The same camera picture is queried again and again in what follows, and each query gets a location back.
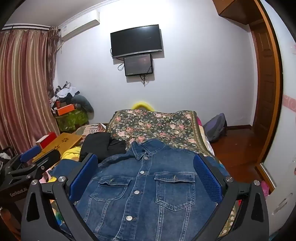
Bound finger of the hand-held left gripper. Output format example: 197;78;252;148
5;146;42;171
6;149;62;183

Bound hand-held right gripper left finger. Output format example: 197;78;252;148
21;153;100;241

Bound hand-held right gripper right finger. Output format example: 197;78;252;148
193;153;270;241

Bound blue denim jeans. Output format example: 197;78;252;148
50;138;229;241

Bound red box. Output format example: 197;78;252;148
36;133;58;149

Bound yellow printed blanket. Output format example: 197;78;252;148
47;148;81;184

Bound wooden lap desk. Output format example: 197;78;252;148
32;133;83;163

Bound black garment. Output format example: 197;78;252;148
79;133;127;163

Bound patchwork quilt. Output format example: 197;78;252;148
74;123;109;136

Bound purple backpack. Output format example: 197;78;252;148
203;113;228;143

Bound orange box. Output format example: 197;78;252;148
57;104;75;115

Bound pile of bags and papers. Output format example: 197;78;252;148
49;81;80;109

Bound striped red curtain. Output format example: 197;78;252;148
0;24;62;151

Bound dark floral blanket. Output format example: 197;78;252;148
107;109;238;237

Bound white wardrobe door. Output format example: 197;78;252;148
255;0;296;232

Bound yellow plastic object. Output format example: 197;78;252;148
132;101;155;112

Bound brown wooden door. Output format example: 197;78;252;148
251;21;282;163

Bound white air conditioner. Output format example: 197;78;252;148
58;10;100;43

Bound wooden overhead cabinet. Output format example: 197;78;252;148
213;0;260;25

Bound small black wall monitor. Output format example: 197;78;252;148
123;54;154;77

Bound curtain rail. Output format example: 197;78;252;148
1;24;50;31

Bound large black wall television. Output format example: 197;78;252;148
110;24;163;59

